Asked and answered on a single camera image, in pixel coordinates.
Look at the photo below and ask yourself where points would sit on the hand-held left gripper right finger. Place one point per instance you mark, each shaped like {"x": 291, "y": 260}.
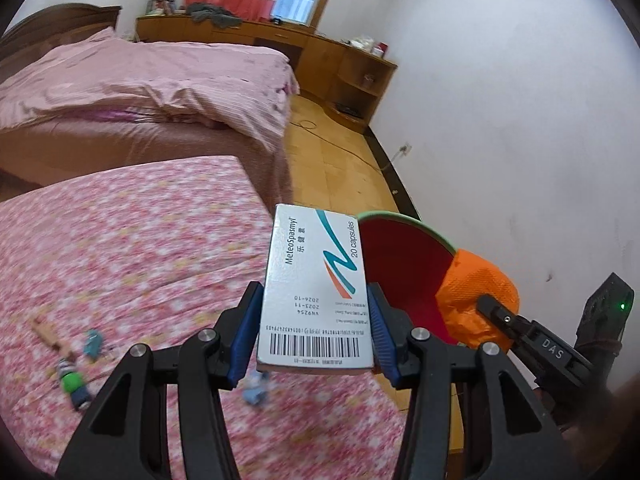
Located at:
{"x": 382, "y": 340}

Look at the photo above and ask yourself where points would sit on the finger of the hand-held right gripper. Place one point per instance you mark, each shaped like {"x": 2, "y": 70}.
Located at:
{"x": 505, "y": 317}

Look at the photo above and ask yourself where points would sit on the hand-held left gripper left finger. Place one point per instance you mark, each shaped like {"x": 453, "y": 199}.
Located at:
{"x": 245, "y": 340}

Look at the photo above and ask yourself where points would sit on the red bucket with green rim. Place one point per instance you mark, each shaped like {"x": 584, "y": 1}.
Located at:
{"x": 405, "y": 270}

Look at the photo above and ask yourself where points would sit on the white medicine box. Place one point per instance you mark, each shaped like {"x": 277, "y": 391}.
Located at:
{"x": 315, "y": 310}

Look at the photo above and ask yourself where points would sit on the person's right forearm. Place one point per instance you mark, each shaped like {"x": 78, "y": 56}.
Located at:
{"x": 610, "y": 420}

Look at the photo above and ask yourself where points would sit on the light blue small toy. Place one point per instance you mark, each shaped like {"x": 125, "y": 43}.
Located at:
{"x": 255, "y": 392}

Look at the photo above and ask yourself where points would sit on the pink floral bed sheet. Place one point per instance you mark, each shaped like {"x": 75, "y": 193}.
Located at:
{"x": 150, "y": 260}

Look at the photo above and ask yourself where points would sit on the green toy figure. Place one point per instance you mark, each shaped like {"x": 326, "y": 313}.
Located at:
{"x": 70, "y": 380}

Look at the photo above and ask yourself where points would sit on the small wooden stick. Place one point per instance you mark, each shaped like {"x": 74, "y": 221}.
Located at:
{"x": 47, "y": 335}

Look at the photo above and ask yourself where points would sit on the flat black item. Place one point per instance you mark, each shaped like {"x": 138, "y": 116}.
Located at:
{"x": 346, "y": 108}

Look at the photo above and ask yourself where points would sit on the brown bed mattress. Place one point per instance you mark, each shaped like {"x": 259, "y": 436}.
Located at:
{"x": 100, "y": 145}

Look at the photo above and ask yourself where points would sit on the wooden corner shelf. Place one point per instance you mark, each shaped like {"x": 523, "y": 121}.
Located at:
{"x": 360, "y": 70}

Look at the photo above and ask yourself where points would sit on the bed with pink quilt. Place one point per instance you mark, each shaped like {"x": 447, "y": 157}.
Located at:
{"x": 150, "y": 75}

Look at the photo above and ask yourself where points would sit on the small red box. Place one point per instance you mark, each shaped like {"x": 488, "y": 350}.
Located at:
{"x": 379, "y": 50}

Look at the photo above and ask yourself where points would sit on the white tissue pack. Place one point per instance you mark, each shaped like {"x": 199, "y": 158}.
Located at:
{"x": 362, "y": 43}

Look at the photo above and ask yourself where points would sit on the wooden desk cabinet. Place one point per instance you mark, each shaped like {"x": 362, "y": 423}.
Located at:
{"x": 260, "y": 42}

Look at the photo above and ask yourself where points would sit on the grey clothes pile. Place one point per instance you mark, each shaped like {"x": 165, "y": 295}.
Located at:
{"x": 212, "y": 15}

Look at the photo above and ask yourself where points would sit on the dark wooden headboard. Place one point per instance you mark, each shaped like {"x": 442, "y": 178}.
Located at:
{"x": 50, "y": 17}

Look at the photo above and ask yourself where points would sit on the white wall socket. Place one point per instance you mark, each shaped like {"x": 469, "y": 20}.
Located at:
{"x": 405, "y": 149}

